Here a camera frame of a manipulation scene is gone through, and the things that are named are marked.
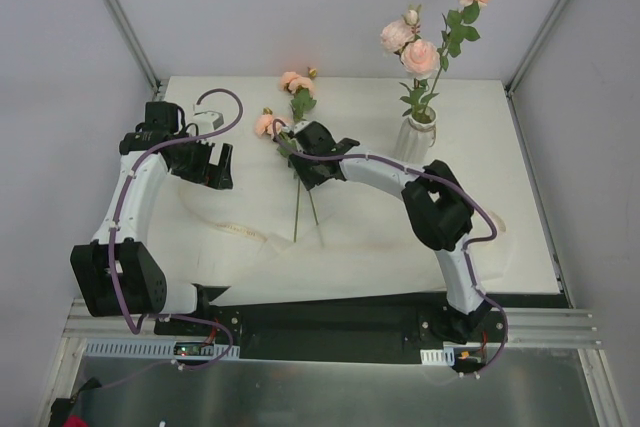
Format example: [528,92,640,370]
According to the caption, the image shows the white wrapping paper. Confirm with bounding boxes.
[209,186,516,306]

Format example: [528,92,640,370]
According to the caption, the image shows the pink flower stem back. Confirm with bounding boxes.
[278,65,319,243]

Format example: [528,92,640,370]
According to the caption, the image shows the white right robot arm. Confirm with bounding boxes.
[272,120,491,344]

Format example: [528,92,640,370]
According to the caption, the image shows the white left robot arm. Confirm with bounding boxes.
[70,101,233,336]

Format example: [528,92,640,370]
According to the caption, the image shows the white ribbed ceramic vase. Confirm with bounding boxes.
[393,107,437,164]

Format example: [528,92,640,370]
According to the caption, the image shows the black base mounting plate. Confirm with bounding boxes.
[154,293,506,365]

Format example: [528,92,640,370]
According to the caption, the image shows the black clamp bottom left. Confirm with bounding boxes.
[47,377,103,427]

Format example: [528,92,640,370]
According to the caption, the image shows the red cloth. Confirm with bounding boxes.
[62,415,89,427]

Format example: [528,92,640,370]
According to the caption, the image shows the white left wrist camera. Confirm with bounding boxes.
[191,110,225,135]

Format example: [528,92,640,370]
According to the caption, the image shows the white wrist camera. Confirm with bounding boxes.
[191,110,225,135]
[289,121,310,135]

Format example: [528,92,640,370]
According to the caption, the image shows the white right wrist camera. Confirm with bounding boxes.
[289,121,310,135]

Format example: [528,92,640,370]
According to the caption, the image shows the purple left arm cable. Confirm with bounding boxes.
[107,88,245,388]

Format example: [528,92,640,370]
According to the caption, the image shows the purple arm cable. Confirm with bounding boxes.
[107,88,245,388]
[269,118,510,383]

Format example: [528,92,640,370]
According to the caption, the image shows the white slotted cable duct left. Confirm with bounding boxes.
[85,339,240,361]

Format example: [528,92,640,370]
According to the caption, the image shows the white slotted cable duct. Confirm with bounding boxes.
[85,339,240,361]
[420,347,455,367]

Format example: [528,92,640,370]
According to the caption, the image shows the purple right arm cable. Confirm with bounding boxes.
[269,118,510,383]

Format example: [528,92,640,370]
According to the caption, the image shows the left aluminium frame post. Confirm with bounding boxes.
[102,0,162,94]

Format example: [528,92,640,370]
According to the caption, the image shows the aluminium frame post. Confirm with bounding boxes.
[102,0,162,94]
[504,0,604,96]

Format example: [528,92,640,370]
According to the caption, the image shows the white slotted cable duct right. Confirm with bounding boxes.
[420,347,455,367]

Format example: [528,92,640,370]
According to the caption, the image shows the aluminium front rail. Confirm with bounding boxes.
[62,299,604,349]

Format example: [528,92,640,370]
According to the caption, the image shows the right aluminium frame post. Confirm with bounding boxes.
[504,0,604,96]

